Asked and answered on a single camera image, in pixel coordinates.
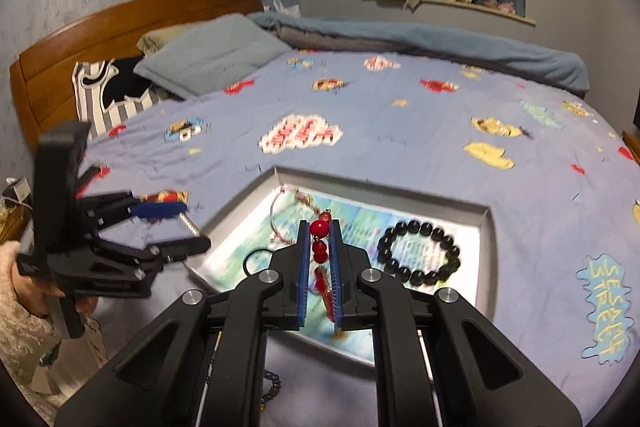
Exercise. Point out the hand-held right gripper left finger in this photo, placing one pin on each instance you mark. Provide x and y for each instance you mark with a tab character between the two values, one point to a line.
302	277

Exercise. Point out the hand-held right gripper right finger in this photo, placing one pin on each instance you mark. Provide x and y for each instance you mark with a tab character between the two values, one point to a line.
336	277

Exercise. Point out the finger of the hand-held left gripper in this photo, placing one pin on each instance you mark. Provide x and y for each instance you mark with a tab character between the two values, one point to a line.
157	209
175	252

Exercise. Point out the silver bangle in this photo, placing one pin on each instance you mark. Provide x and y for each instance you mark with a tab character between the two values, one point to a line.
190	227

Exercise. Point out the shallow grey cardboard box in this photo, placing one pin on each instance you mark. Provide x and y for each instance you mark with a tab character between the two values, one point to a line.
482	267

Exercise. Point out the person's left forearm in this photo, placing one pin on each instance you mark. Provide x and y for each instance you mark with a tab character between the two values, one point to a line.
25	347

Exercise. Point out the person's left hand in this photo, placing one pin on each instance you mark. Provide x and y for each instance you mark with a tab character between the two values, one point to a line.
27	287

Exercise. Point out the blue-green printed paper sheet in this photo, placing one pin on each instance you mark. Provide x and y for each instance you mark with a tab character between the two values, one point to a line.
370	227

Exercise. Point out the striped black white pillow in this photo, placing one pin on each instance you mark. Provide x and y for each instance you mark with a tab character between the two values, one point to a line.
110	107

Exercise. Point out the cartoon printed blue bedsheet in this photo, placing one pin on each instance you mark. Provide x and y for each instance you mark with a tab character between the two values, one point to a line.
400	147

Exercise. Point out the blue-grey pillow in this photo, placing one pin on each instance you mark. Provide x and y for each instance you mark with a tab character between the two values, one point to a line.
210	52

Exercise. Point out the beige pillow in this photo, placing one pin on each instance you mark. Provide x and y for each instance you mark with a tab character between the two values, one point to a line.
157	38

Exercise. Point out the wooden headboard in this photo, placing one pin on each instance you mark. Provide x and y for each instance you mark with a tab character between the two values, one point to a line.
100	37

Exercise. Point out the grey blanket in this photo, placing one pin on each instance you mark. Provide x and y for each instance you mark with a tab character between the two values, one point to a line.
310	39

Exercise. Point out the white plastic bag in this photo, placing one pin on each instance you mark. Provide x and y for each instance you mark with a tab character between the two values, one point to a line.
286	7

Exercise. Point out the teal blanket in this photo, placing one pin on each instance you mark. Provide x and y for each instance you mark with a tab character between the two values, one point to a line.
425	42

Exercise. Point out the wooden window ledge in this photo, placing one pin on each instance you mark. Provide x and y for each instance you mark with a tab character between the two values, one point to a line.
450	4

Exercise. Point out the pink cloth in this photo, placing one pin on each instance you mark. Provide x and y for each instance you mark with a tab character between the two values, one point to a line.
502	6

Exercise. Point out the wooden cabinet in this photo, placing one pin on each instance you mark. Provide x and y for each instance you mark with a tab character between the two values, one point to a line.
632	147

